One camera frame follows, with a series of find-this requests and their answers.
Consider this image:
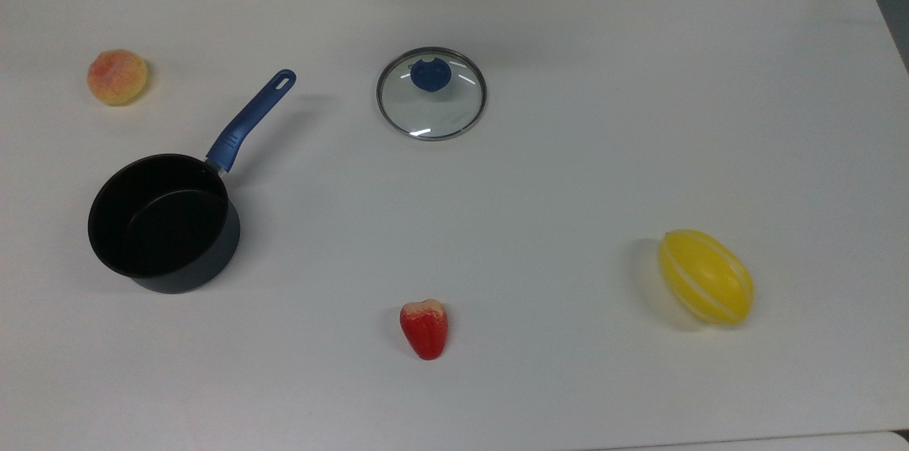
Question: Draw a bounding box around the glass lid with blue knob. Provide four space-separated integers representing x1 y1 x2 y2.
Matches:
376 46 489 142

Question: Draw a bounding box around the red toy wax apple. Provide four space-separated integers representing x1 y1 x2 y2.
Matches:
399 298 450 362

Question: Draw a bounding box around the yellow striped toy melon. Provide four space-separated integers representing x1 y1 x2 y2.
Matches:
658 229 756 327

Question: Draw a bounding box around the orange yellow toy peach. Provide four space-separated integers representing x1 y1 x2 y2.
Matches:
87 49 150 107

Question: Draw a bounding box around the dark saucepan with blue handle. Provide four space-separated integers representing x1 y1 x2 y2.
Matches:
87 69 298 295

